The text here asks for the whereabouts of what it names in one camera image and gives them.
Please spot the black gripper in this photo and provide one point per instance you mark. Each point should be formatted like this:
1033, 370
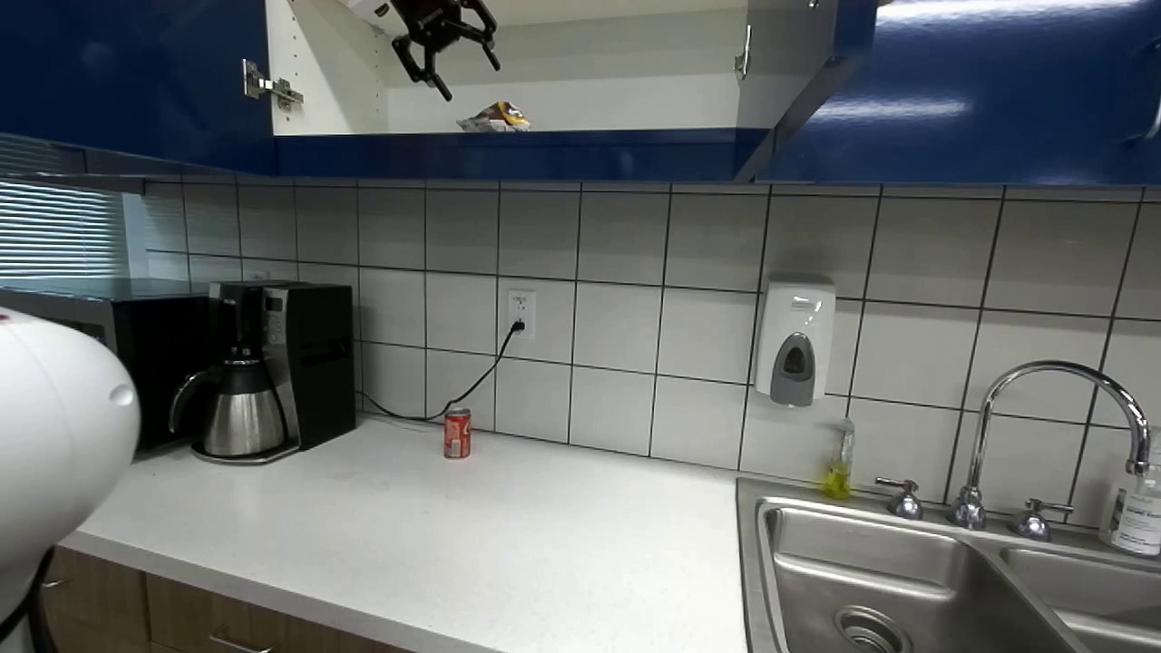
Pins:
441, 23

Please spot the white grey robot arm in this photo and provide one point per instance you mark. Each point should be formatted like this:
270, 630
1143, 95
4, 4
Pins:
97, 93

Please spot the silver cabinet hinge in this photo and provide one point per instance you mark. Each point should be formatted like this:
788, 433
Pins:
258, 86

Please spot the blue upper cabinet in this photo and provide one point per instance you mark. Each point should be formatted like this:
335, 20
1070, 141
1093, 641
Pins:
950, 93

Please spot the open blue cabinet door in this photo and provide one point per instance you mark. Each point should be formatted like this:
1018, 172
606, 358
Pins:
792, 58

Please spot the wooden lower cabinet drawers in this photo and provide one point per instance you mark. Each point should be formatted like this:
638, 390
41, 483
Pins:
102, 607

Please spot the black steel coffee maker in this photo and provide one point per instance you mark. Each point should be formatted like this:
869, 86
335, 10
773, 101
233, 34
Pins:
306, 340

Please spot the red soda can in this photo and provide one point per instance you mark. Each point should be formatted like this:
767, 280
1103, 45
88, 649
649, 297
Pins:
458, 433

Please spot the steel coffee carafe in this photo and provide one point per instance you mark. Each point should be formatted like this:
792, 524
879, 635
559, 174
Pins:
230, 410

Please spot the yellow dish soap bottle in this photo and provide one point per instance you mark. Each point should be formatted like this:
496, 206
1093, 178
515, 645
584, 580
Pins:
840, 465

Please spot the stainless steel double sink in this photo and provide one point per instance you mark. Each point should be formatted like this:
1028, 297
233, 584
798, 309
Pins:
854, 580

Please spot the chrome gooseneck faucet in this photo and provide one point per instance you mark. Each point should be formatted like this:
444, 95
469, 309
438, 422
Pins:
1050, 436

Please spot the white hand soap bottle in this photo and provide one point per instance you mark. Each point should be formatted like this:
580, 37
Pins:
1133, 520

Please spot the white wall outlet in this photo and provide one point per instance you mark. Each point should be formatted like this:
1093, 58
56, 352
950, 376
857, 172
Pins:
521, 309

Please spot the white wall soap dispenser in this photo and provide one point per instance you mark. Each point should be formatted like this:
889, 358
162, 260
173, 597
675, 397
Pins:
797, 344

